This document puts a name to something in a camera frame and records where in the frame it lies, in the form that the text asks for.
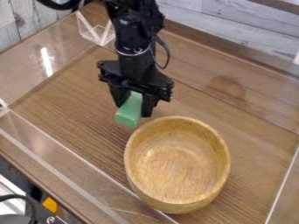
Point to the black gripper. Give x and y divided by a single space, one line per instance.
134 72

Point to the green rectangular block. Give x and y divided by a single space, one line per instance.
129 115

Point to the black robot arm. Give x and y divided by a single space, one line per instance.
138 21

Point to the brown wooden bowl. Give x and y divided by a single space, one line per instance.
178 164

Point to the yellow black device bottom left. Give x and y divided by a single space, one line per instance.
46 200

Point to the clear acrylic corner bracket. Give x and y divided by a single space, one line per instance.
99 34

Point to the clear acrylic tray wall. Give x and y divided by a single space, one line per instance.
83 189

